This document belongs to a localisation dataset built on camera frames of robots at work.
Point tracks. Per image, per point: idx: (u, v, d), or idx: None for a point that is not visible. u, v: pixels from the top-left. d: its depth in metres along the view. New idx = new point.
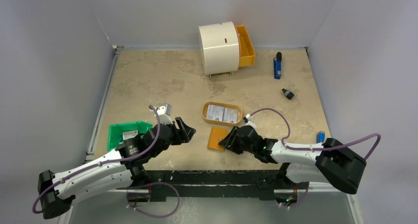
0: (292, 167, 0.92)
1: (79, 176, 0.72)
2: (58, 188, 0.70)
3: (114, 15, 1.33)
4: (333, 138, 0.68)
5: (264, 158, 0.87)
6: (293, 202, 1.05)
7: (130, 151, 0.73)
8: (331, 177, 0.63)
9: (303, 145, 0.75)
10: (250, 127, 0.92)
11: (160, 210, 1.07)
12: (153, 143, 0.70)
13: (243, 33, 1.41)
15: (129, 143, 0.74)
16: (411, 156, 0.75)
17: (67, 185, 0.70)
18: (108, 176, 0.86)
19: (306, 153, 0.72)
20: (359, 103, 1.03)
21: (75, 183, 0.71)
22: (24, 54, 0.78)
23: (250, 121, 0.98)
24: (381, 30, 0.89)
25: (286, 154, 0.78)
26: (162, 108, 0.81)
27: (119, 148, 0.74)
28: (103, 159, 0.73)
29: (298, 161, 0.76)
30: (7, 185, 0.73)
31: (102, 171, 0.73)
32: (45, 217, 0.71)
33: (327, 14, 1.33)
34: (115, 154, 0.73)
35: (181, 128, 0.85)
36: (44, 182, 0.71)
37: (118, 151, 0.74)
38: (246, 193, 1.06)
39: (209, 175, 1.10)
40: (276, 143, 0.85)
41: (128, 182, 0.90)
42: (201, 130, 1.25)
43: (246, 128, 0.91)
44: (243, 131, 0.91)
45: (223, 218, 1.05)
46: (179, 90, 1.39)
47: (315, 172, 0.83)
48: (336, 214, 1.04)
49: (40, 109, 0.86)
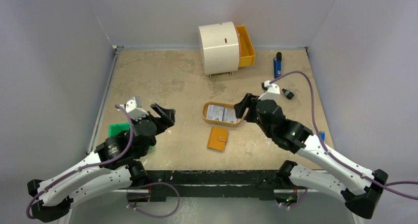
0: (297, 171, 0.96)
1: (60, 185, 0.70)
2: (43, 198, 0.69)
3: (114, 15, 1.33)
4: (384, 171, 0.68)
5: (285, 144, 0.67)
6: (293, 202, 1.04)
7: (110, 151, 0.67)
8: (361, 203, 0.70)
9: (347, 161, 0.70)
10: (272, 101, 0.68)
11: (160, 210, 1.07)
12: (128, 145, 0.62)
13: (243, 32, 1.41)
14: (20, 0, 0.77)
15: (109, 143, 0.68)
16: (410, 156, 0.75)
17: (51, 195, 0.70)
18: (107, 177, 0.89)
19: (352, 175, 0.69)
20: (359, 103, 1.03)
21: (57, 192, 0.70)
22: (23, 54, 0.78)
23: (271, 89, 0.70)
24: (381, 30, 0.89)
25: (325, 160, 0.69)
26: (130, 102, 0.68)
27: (98, 150, 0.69)
28: (83, 163, 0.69)
29: (331, 171, 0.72)
30: (7, 186, 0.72)
31: (83, 177, 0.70)
32: (45, 221, 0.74)
33: (327, 14, 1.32)
34: (94, 157, 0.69)
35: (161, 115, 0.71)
36: (30, 192, 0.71)
37: (96, 153, 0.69)
38: (246, 193, 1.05)
39: (209, 175, 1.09)
40: (310, 136, 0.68)
41: (128, 183, 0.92)
42: (201, 130, 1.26)
43: (269, 103, 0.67)
44: (263, 104, 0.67)
45: (223, 218, 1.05)
46: (179, 90, 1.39)
47: (328, 187, 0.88)
48: (336, 214, 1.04)
49: (39, 109, 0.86)
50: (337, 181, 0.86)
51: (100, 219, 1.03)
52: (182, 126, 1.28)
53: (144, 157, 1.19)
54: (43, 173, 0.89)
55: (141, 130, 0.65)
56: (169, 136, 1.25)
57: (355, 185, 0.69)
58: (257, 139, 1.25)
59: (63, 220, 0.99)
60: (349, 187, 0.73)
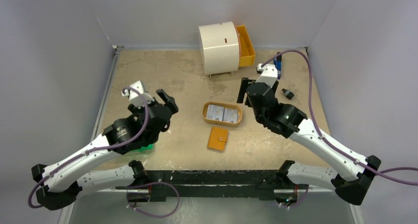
0: (294, 168, 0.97)
1: (67, 169, 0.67)
2: (48, 183, 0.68)
3: (114, 15, 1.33)
4: (378, 159, 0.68)
5: (278, 127, 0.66)
6: (293, 202, 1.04)
7: (119, 133, 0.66)
8: (352, 189, 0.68)
9: (341, 147, 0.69)
10: (264, 84, 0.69)
11: (160, 210, 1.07)
12: (143, 126, 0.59)
13: (243, 32, 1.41)
14: (20, 0, 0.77)
15: (118, 125, 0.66)
16: (410, 156, 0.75)
17: (56, 180, 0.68)
18: (112, 172, 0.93)
19: (345, 161, 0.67)
20: (358, 103, 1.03)
21: (63, 176, 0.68)
22: (23, 55, 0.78)
23: (269, 71, 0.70)
24: (381, 30, 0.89)
25: (319, 144, 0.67)
26: (138, 86, 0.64)
27: (106, 132, 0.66)
28: (89, 146, 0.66)
29: (323, 157, 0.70)
30: (7, 186, 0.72)
31: (89, 162, 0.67)
32: (52, 209, 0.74)
33: (327, 14, 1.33)
34: (102, 140, 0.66)
35: (166, 101, 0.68)
36: (36, 177, 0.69)
37: (104, 136, 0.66)
38: (246, 193, 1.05)
39: (209, 175, 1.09)
40: (305, 120, 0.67)
41: (131, 180, 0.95)
42: (201, 130, 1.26)
43: (260, 86, 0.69)
44: (255, 86, 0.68)
45: (223, 218, 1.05)
46: (179, 90, 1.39)
47: (320, 178, 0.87)
48: (336, 214, 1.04)
49: (40, 110, 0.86)
50: (328, 171, 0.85)
51: (100, 219, 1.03)
52: (182, 126, 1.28)
53: (144, 157, 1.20)
54: None
55: (159, 113, 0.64)
56: (169, 136, 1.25)
57: (348, 171, 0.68)
58: (257, 139, 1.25)
59: (63, 220, 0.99)
60: (341, 173, 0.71)
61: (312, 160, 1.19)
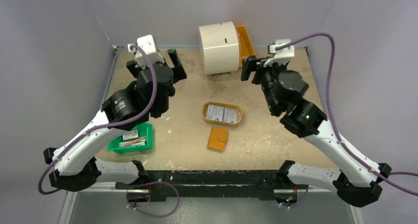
0: (295, 169, 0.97)
1: (73, 152, 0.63)
2: (58, 167, 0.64)
3: (114, 15, 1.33)
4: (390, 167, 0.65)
5: (295, 127, 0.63)
6: (293, 202, 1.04)
7: (117, 106, 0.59)
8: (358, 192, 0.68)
9: (359, 153, 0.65)
10: (297, 76, 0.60)
11: (160, 209, 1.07)
12: (154, 93, 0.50)
13: (243, 32, 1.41)
14: (20, 0, 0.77)
15: (118, 97, 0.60)
16: (411, 156, 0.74)
17: (65, 164, 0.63)
18: (122, 166, 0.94)
19: (361, 168, 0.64)
20: (358, 104, 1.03)
21: (70, 160, 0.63)
22: (23, 55, 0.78)
23: (281, 53, 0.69)
24: (381, 30, 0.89)
25: (336, 149, 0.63)
26: (149, 43, 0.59)
27: (104, 108, 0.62)
28: (90, 125, 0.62)
29: (337, 161, 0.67)
30: (9, 186, 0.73)
31: (93, 142, 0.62)
32: (72, 191, 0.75)
33: (327, 14, 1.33)
34: (101, 116, 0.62)
35: (177, 65, 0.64)
36: (47, 162, 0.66)
37: (102, 112, 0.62)
38: (246, 193, 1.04)
39: (209, 175, 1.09)
40: (325, 122, 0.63)
41: (135, 176, 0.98)
42: (201, 130, 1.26)
43: (295, 78, 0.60)
44: (288, 78, 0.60)
45: (223, 218, 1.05)
46: (179, 90, 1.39)
47: (322, 179, 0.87)
48: (336, 215, 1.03)
49: (40, 110, 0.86)
50: (329, 172, 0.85)
51: (99, 219, 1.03)
52: (182, 126, 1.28)
53: (144, 157, 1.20)
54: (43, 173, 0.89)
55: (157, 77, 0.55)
56: (169, 136, 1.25)
57: (361, 178, 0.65)
58: (257, 138, 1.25)
59: (63, 220, 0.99)
60: (351, 178, 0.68)
61: (312, 160, 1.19)
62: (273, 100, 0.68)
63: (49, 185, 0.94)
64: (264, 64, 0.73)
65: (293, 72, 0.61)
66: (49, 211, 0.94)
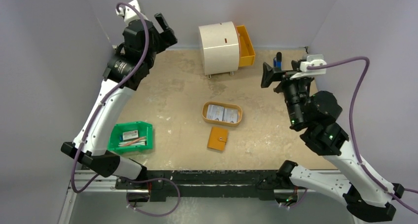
0: (298, 173, 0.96)
1: (97, 127, 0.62)
2: (87, 149, 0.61)
3: (114, 15, 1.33)
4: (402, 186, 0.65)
5: (318, 147, 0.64)
6: (293, 202, 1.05)
7: (120, 69, 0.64)
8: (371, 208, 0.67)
9: (377, 174, 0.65)
10: (333, 100, 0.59)
11: (158, 209, 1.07)
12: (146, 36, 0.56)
13: (243, 32, 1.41)
14: (20, 0, 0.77)
15: (114, 63, 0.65)
16: (410, 156, 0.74)
17: (94, 140, 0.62)
18: None
19: (377, 189, 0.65)
20: (358, 104, 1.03)
21: (97, 135, 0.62)
22: (23, 56, 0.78)
23: (313, 71, 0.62)
24: (381, 30, 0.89)
25: (356, 170, 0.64)
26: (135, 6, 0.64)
27: (106, 76, 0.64)
28: (101, 96, 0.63)
29: (355, 180, 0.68)
30: (9, 186, 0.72)
31: (112, 108, 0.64)
32: (104, 175, 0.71)
33: (327, 14, 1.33)
34: (106, 85, 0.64)
35: (165, 30, 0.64)
36: (70, 155, 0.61)
37: (107, 81, 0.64)
38: (246, 193, 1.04)
39: (209, 175, 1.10)
40: (345, 142, 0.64)
41: (139, 168, 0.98)
42: (201, 130, 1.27)
43: (329, 102, 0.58)
44: (325, 100, 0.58)
45: (223, 218, 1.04)
46: (179, 90, 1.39)
47: (330, 190, 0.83)
48: (337, 215, 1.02)
49: (40, 110, 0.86)
50: (338, 183, 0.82)
51: (99, 219, 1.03)
52: (182, 126, 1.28)
53: (144, 157, 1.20)
54: (43, 173, 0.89)
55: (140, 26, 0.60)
56: (169, 136, 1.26)
57: (377, 199, 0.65)
58: (257, 139, 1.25)
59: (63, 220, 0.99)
60: (366, 197, 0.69)
61: (312, 160, 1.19)
62: (297, 118, 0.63)
63: (49, 185, 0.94)
64: (291, 79, 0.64)
65: (331, 96, 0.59)
66: (49, 211, 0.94)
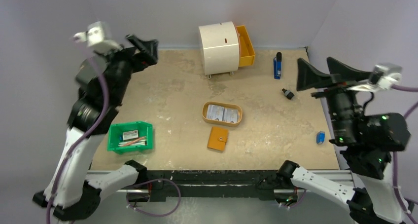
0: (300, 175, 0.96)
1: (65, 180, 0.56)
2: (59, 202, 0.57)
3: (114, 15, 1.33)
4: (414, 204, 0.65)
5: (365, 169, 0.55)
6: (293, 202, 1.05)
7: (83, 117, 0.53)
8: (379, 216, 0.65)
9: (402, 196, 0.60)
10: (405, 124, 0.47)
11: (160, 209, 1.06)
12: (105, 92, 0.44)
13: (243, 33, 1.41)
14: (20, 0, 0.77)
15: (77, 109, 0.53)
16: None
17: (62, 194, 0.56)
18: (118, 172, 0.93)
19: (398, 209, 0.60)
20: None
21: (66, 188, 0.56)
22: (24, 55, 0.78)
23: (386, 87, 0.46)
24: (381, 30, 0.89)
25: (386, 191, 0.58)
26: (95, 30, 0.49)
27: (71, 125, 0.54)
28: (66, 147, 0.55)
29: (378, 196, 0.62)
30: (10, 186, 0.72)
31: (81, 158, 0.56)
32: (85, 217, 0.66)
33: (327, 14, 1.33)
34: (72, 133, 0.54)
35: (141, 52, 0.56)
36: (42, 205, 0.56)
37: (72, 129, 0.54)
38: (246, 193, 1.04)
39: (209, 175, 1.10)
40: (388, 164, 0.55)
41: (135, 174, 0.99)
42: (201, 130, 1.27)
43: (401, 126, 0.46)
44: (398, 125, 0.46)
45: (223, 219, 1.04)
46: (179, 90, 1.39)
47: (333, 195, 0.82)
48: (337, 215, 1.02)
49: (40, 110, 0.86)
50: (342, 189, 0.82)
51: (99, 219, 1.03)
52: (182, 126, 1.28)
53: (144, 157, 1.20)
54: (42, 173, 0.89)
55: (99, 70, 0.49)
56: (169, 136, 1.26)
57: (392, 218, 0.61)
58: (257, 139, 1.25)
59: None
60: (379, 211, 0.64)
61: (312, 160, 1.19)
62: (347, 137, 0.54)
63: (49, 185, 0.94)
64: (349, 89, 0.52)
65: (403, 119, 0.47)
66: None
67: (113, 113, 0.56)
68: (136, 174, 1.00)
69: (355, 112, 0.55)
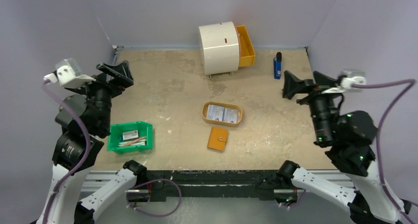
0: (300, 177, 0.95)
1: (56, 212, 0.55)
2: None
3: (114, 15, 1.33)
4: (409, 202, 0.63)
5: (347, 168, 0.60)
6: (293, 202, 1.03)
7: (67, 153, 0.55)
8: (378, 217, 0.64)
9: (394, 193, 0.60)
10: (372, 121, 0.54)
11: (160, 210, 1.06)
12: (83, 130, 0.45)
13: (243, 33, 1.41)
14: (20, 0, 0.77)
15: (61, 145, 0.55)
16: (410, 157, 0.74)
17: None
18: (114, 181, 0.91)
19: (392, 208, 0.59)
20: (359, 104, 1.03)
21: (57, 221, 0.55)
22: (24, 55, 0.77)
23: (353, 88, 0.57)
24: (381, 30, 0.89)
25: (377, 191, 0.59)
26: (63, 71, 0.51)
27: (56, 161, 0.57)
28: (53, 182, 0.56)
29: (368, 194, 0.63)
30: (8, 185, 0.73)
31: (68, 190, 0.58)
32: None
33: (327, 14, 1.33)
34: (57, 170, 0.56)
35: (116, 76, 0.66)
36: None
37: (58, 165, 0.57)
38: (246, 193, 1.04)
39: (209, 175, 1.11)
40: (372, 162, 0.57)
41: (135, 177, 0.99)
42: (201, 130, 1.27)
43: (365, 121, 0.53)
44: (361, 121, 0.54)
45: (223, 219, 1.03)
46: (179, 90, 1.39)
47: (333, 197, 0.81)
48: (337, 215, 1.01)
49: (40, 110, 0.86)
50: (343, 191, 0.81)
51: (99, 219, 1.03)
52: (182, 126, 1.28)
53: (144, 157, 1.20)
54: (42, 173, 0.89)
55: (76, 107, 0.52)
56: (169, 136, 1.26)
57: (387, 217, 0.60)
58: (257, 139, 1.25)
59: None
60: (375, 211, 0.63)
61: (312, 160, 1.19)
62: (325, 136, 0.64)
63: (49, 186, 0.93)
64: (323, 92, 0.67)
65: (368, 117, 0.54)
66: None
67: (98, 146, 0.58)
68: (135, 176, 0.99)
69: (330, 114, 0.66)
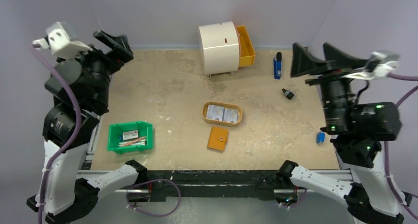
0: (298, 174, 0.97)
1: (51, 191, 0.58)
2: (49, 209, 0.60)
3: (114, 15, 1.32)
4: (410, 195, 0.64)
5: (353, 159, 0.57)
6: (293, 202, 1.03)
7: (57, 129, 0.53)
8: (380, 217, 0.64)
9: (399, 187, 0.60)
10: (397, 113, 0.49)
11: (160, 210, 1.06)
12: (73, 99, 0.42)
13: (243, 32, 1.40)
14: (20, 1, 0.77)
15: (51, 121, 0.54)
16: None
17: (51, 204, 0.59)
18: (117, 171, 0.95)
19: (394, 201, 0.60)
20: None
21: (53, 197, 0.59)
22: (24, 56, 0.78)
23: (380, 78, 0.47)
24: (382, 30, 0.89)
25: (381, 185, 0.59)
26: (56, 34, 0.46)
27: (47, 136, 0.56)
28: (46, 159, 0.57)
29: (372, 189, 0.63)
30: (8, 185, 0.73)
31: (60, 170, 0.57)
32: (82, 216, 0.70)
33: (327, 14, 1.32)
34: (50, 146, 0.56)
35: (114, 47, 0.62)
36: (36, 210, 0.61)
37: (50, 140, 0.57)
38: (246, 193, 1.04)
39: (209, 174, 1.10)
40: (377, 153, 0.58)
41: (135, 174, 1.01)
42: (201, 130, 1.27)
43: (395, 115, 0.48)
44: (391, 114, 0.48)
45: (223, 219, 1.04)
46: (179, 90, 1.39)
47: (330, 191, 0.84)
48: (336, 215, 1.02)
49: (40, 111, 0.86)
50: (340, 185, 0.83)
51: (99, 219, 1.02)
52: (182, 126, 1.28)
53: (144, 157, 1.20)
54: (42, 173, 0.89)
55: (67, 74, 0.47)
56: (169, 136, 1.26)
57: (389, 210, 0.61)
58: (257, 138, 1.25)
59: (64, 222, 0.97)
60: (376, 204, 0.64)
61: (312, 160, 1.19)
62: (338, 126, 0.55)
63: None
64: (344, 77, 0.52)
65: (395, 108, 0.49)
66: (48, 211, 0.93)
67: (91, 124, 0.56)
68: (137, 173, 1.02)
69: (348, 101, 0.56)
